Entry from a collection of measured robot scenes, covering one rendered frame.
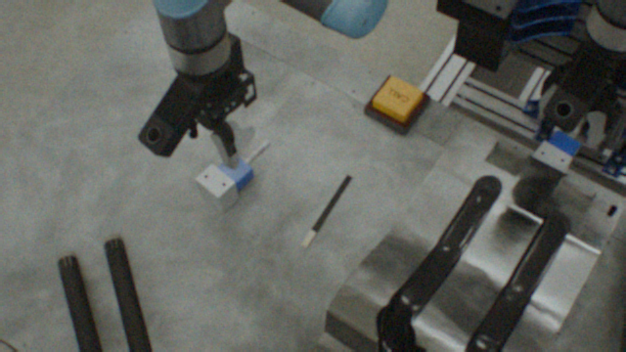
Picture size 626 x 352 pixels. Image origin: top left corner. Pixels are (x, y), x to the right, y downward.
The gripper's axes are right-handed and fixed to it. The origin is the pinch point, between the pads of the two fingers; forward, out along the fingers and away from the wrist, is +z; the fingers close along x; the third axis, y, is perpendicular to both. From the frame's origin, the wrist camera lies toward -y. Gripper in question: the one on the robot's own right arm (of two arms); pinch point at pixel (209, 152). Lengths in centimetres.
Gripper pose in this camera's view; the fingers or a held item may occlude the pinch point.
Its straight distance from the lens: 114.5
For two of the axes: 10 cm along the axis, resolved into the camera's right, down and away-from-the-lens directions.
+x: -7.5, -5.7, 3.5
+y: 6.6, -6.5, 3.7
